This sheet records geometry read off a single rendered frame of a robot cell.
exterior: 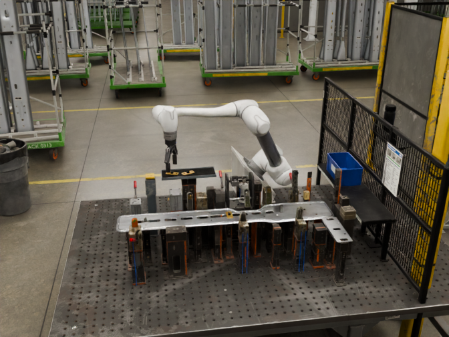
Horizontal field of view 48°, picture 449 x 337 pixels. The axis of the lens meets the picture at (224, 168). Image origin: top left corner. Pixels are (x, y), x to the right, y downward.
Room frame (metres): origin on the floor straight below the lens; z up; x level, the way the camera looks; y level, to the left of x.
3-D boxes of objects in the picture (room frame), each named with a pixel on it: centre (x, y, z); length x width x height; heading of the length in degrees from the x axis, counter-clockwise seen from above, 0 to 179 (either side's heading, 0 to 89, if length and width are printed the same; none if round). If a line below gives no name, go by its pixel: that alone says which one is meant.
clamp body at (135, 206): (2.89, 0.58, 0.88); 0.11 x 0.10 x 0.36; 8
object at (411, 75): (5.10, -1.88, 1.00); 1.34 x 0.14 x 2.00; 9
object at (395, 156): (2.86, -1.05, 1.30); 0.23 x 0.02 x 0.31; 8
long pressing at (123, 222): (2.80, -0.01, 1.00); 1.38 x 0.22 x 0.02; 98
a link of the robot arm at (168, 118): (3.11, 0.36, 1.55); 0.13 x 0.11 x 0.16; 28
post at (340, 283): (2.53, -0.70, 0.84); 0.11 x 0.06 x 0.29; 8
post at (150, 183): (3.07, 0.50, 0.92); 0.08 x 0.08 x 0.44; 8
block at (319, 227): (2.71, -0.59, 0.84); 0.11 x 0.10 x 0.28; 8
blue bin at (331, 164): (3.33, -0.87, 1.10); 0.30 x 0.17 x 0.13; 8
